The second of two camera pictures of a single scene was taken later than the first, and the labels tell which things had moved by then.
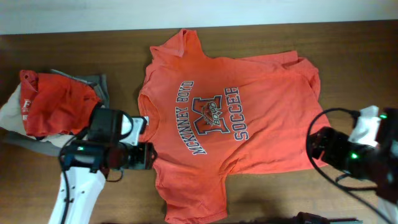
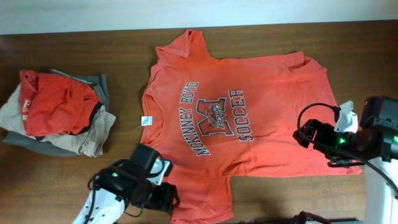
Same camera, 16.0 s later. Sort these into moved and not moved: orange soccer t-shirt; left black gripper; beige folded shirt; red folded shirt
Moved: left black gripper
Not moved: beige folded shirt; orange soccer t-shirt; red folded shirt
